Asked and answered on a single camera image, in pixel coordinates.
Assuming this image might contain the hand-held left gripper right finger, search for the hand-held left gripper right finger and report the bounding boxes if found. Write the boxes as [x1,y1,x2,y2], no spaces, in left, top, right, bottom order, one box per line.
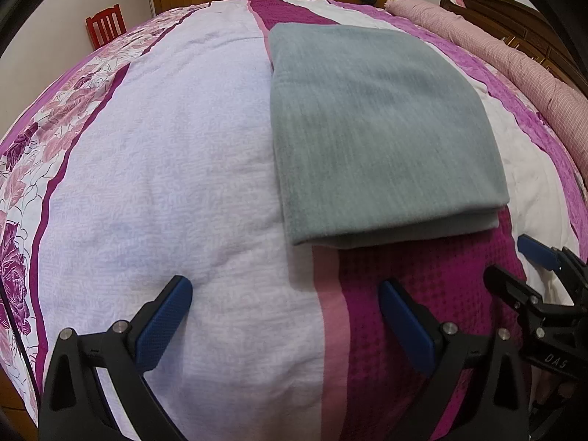
[377,279,534,441]

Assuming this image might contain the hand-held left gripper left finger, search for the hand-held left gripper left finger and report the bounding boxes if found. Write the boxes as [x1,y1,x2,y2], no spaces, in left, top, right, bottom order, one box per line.
[39,275,194,441]

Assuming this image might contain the thin black cable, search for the thin black cable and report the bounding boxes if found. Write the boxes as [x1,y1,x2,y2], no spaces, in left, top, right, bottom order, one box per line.
[0,279,35,380]

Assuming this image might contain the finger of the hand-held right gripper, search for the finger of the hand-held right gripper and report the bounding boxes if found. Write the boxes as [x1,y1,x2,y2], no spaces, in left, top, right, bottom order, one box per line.
[484,264,541,316]
[517,234,560,272]

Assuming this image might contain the grey pants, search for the grey pants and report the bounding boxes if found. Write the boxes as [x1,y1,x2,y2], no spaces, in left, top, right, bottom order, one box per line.
[266,22,510,250]

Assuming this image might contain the red wooden chair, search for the red wooden chair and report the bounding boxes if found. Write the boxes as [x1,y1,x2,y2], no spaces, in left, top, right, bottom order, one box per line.
[86,4,128,49]

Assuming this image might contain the purple white striped floral blanket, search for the purple white striped floral blanket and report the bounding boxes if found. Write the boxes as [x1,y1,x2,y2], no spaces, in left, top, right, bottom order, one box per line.
[0,0,588,441]

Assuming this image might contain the pink checkered bolster pillow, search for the pink checkered bolster pillow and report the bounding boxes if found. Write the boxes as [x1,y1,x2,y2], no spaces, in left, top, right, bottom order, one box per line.
[386,0,588,166]

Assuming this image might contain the dark wooden headboard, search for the dark wooden headboard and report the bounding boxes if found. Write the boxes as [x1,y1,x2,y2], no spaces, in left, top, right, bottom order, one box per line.
[438,0,588,97]

